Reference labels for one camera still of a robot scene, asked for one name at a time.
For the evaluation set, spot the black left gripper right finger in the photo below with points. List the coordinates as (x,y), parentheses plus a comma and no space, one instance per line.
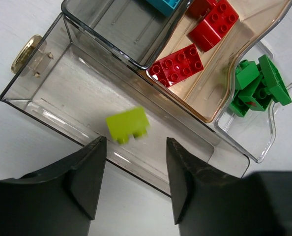
(209,202)

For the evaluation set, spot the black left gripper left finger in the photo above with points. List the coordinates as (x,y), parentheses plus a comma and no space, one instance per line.
(60,199)

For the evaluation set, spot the small green lego brick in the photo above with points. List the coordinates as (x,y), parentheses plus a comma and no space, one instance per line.
(255,96)

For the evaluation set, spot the lime lego brick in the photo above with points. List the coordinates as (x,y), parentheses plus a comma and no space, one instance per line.
(123,125)

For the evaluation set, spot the small red lego brick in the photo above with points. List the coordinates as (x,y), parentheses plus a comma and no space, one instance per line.
(200,8)

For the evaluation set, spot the long cyan lego brick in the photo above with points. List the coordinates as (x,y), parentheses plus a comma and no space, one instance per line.
(166,7)

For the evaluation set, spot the clear plastic bin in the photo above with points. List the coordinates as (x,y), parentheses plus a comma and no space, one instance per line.
(260,134)

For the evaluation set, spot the clear long front bin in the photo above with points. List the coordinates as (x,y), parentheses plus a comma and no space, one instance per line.
(71,84)

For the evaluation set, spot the brass knob on front bin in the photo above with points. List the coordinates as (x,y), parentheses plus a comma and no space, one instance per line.
(25,52)

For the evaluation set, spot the smoky grey plastic bin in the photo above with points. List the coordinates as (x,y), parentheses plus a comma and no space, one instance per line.
(132,29)

